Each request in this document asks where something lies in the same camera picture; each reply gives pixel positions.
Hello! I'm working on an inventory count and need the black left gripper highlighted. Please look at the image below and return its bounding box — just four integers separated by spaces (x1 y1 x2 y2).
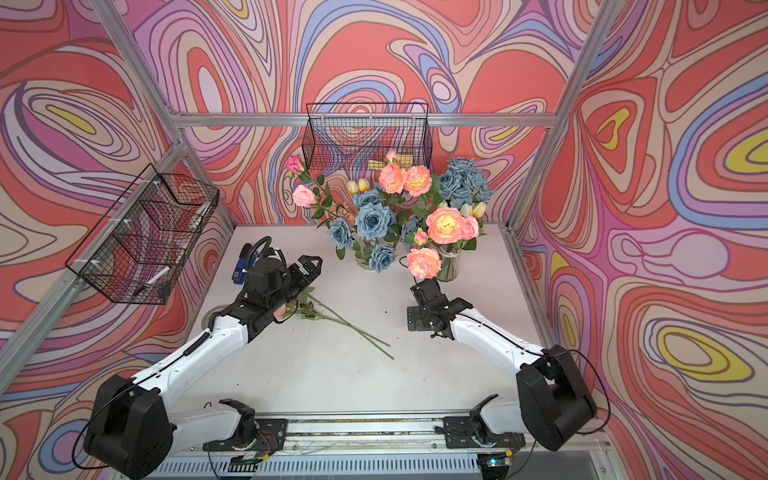
267 255 322 315

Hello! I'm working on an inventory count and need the light pink rose stem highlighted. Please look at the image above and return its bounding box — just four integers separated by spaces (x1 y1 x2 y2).
291 185 350 227

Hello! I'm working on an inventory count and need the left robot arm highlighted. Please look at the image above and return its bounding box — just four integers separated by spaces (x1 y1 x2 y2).
73 237 323 479

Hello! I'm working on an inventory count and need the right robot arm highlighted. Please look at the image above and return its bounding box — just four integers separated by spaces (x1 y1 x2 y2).
407 279 597 451

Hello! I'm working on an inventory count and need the ribbed glass vase with ribbon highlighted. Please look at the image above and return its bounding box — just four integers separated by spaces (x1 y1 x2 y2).
436 245 461 282

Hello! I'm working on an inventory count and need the blue stapler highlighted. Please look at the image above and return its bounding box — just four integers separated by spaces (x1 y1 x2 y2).
231 243 252 285

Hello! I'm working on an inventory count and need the pink rose bunch right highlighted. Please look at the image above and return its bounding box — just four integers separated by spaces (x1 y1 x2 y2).
404 207 482 280

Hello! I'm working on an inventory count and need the pink rose bunch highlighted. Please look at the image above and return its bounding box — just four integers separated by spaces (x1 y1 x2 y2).
378 150 433 197
404 207 482 280

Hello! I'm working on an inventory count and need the blue rose bouquet left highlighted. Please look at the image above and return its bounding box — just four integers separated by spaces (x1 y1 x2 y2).
315 179 419 273

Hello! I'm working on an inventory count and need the blue rose bouquet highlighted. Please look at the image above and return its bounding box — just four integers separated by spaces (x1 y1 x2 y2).
315 179 419 273
438 157 493 210

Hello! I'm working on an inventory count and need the magenta rosebud stem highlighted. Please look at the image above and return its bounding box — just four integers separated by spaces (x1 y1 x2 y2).
284 155 325 188

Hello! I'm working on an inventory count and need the pink rose bunch centre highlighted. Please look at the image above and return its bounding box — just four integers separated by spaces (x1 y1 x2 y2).
378 150 433 197

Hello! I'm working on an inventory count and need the blue rose bouquet right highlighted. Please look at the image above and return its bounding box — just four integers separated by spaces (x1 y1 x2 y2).
438 157 493 210

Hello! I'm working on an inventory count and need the yellow sponge in basket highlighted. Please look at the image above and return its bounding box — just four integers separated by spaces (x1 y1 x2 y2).
368 154 415 171

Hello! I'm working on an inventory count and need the black wire basket left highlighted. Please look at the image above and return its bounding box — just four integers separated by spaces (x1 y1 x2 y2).
65 165 220 305

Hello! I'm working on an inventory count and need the black wire basket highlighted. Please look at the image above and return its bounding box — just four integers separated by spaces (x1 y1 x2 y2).
302 100 433 178
65 165 220 305

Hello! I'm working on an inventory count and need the black wire basket back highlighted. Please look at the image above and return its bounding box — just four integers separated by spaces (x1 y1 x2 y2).
302 100 433 178

